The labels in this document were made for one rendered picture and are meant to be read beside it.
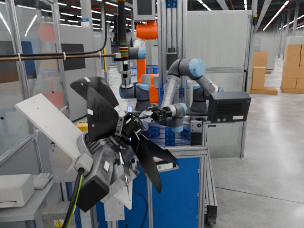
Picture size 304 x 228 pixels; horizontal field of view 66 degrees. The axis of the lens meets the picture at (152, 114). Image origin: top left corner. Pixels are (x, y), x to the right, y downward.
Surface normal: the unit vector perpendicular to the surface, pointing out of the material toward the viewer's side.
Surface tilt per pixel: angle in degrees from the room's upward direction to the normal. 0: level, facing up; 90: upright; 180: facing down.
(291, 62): 90
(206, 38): 91
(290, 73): 90
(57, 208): 0
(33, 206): 0
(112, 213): 90
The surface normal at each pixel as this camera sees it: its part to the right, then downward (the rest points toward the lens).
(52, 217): 0.07, 0.26
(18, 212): -0.03, -0.96
